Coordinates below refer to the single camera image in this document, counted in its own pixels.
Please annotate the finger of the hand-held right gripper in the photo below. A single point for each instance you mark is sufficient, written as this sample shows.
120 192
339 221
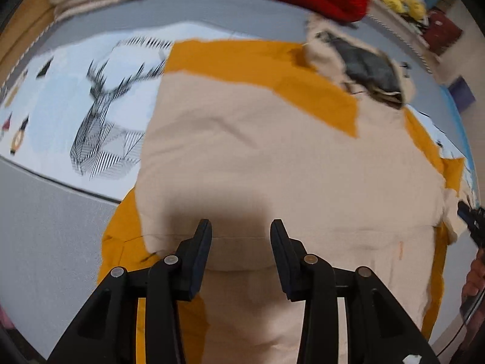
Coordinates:
473 220

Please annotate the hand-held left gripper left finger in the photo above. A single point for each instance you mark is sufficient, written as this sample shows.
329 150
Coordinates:
199 258

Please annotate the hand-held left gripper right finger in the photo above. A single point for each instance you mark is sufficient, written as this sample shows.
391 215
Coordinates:
282 258

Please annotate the cream and mustard sweatshirt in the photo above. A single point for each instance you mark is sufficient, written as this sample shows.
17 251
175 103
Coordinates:
265 140

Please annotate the person's right hand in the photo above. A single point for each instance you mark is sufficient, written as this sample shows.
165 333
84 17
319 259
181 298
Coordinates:
476 273

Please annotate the grey printed bed sheet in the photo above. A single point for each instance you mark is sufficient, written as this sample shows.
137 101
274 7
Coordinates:
75 83

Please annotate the yellow bear plush toy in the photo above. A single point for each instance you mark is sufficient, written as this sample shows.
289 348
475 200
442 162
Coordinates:
415 5

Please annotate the wooden bed frame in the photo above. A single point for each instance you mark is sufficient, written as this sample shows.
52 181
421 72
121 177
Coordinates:
22 38

